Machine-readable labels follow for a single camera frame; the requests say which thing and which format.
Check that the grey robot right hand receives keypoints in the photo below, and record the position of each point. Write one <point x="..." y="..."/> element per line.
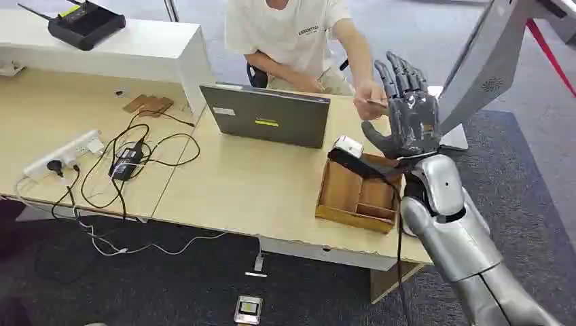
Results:
<point x="411" y="121"/>

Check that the person's right hand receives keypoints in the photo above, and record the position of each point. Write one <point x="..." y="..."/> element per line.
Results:
<point x="310" y="84"/>

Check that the person's left hand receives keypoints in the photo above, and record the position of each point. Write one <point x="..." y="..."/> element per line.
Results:
<point x="366" y="94"/>

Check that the small card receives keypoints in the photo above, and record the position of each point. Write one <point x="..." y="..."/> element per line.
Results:
<point x="377" y="103"/>

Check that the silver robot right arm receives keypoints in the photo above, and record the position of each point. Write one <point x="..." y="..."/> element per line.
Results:
<point x="454" y="243"/>

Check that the grey laptop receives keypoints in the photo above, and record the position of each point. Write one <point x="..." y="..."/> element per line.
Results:
<point x="267" y="117"/>

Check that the black chair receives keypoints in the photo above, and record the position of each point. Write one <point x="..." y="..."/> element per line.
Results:
<point x="257" y="76"/>

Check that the person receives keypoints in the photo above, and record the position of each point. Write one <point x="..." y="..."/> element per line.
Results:
<point x="288" y="31"/>

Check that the white monitor on stand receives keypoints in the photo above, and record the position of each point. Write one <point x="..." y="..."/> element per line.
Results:
<point x="483" y="63"/>

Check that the wooden card box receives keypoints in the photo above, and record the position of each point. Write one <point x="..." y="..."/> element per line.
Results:
<point x="355" y="198"/>

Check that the wooden desk leg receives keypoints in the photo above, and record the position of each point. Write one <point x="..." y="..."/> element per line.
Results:
<point x="389" y="281"/>

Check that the brown wooden coasters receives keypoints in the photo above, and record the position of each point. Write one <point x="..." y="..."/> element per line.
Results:
<point x="148" y="105"/>

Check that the black power adapter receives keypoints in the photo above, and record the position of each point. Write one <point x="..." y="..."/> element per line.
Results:
<point x="126" y="162"/>

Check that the white desk shelf unit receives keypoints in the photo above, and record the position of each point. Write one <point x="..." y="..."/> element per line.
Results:
<point x="103" y="45"/>

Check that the white charger plug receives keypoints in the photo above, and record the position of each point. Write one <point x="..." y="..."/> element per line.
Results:
<point x="95" y="146"/>

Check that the black router with antennas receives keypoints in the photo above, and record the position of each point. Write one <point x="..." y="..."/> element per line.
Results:
<point x="85" y="24"/>

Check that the small silver floor device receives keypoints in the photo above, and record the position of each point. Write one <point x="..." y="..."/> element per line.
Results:
<point x="248" y="309"/>

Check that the white power strip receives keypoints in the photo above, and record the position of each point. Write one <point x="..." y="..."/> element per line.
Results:
<point x="63" y="153"/>

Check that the black plug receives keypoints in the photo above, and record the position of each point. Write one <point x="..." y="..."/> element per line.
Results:
<point x="55" y="167"/>

